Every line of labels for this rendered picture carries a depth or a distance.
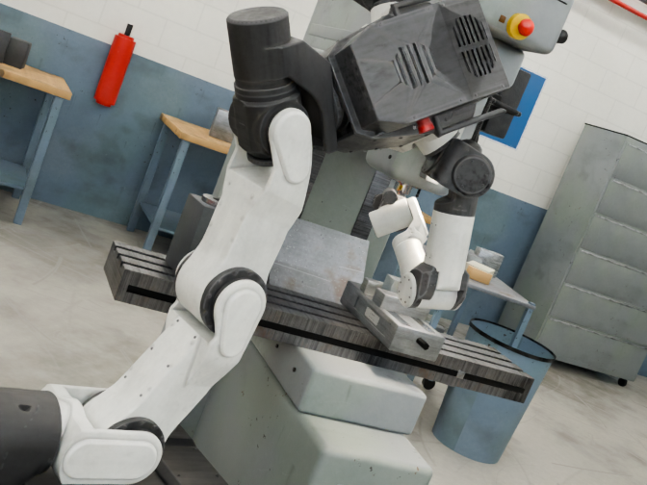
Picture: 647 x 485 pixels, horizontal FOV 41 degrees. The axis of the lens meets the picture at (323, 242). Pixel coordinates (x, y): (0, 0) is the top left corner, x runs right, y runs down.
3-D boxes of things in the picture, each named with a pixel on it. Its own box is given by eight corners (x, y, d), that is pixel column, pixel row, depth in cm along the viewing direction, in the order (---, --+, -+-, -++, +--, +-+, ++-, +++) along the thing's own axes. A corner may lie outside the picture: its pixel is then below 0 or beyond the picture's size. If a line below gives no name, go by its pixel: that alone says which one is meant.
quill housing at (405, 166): (452, 201, 228) (501, 86, 223) (386, 177, 219) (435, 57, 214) (421, 184, 245) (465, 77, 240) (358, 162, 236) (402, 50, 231)
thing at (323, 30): (457, 102, 241) (486, 34, 238) (390, 73, 232) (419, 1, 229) (352, 69, 313) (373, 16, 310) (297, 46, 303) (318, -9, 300)
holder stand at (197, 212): (255, 294, 223) (283, 223, 220) (178, 276, 212) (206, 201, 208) (238, 277, 233) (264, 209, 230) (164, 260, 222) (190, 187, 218)
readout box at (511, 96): (507, 140, 262) (535, 75, 259) (483, 131, 258) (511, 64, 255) (475, 129, 280) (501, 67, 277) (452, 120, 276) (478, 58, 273)
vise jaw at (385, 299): (426, 320, 237) (431, 308, 236) (379, 308, 230) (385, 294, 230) (416, 313, 242) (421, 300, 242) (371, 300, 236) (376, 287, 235)
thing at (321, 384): (412, 437, 226) (430, 396, 224) (296, 412, 212) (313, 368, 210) (344, 358, 271) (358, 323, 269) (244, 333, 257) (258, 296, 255)
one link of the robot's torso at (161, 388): (86, 483, 159) (236, 269, 161) (50, 427, 174) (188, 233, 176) (147, 504, 169) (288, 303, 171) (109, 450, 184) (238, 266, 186)
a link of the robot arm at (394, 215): (419, 223, 218) (421, 228, 207) (378, 237, 219) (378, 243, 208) (403, 181, 217) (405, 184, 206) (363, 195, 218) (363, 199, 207)
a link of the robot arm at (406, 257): (419, 259, 208) (442, 324, 196) (380, 256, 204) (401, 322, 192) (437, 230, 201) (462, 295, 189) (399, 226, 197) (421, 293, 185)
